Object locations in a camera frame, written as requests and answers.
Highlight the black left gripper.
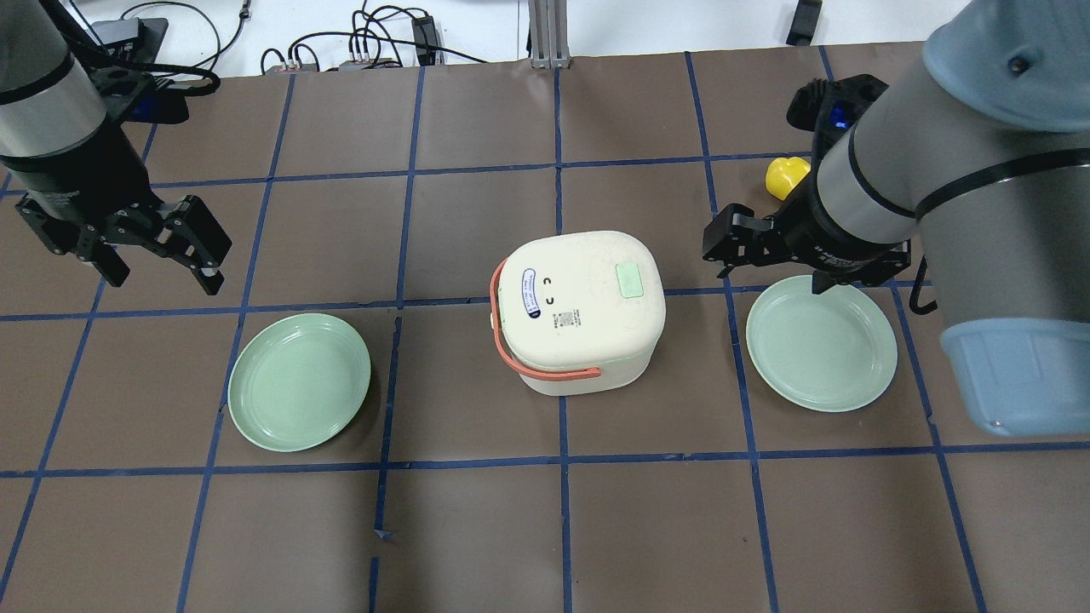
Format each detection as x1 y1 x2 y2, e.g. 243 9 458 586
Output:
15 175 232 296

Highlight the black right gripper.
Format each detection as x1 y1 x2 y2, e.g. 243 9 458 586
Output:
702 195 912 295

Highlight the white rice cooker orange handle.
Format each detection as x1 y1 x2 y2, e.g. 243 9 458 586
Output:
489 229 667 398

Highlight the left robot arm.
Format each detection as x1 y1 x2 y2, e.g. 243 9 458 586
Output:
1 1 232 295

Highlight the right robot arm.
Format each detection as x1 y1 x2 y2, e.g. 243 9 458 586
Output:
703 1 1089 438

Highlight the green plate near left arm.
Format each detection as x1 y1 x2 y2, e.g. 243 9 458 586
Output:
227 312 371 453

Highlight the green plate near right arm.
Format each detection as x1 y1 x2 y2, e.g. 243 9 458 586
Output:
746 276 898 414

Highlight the yellow plastic bell pepper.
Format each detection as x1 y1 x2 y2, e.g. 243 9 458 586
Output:
764 157 812 202

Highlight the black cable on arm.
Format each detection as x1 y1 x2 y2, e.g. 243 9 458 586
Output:
908 255 938 314

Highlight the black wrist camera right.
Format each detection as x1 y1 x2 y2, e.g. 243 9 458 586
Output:
785 73 889 163

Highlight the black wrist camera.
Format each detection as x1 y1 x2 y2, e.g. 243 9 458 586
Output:
785 73 889 163
66 31 222 125

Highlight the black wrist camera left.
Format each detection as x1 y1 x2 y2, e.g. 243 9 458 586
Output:
66 31 222 125

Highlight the aluminium frame post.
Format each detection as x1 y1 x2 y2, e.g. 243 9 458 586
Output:
528 0 571 70

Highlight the black power adapter with cables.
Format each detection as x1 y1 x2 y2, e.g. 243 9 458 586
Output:
261 0 512 73

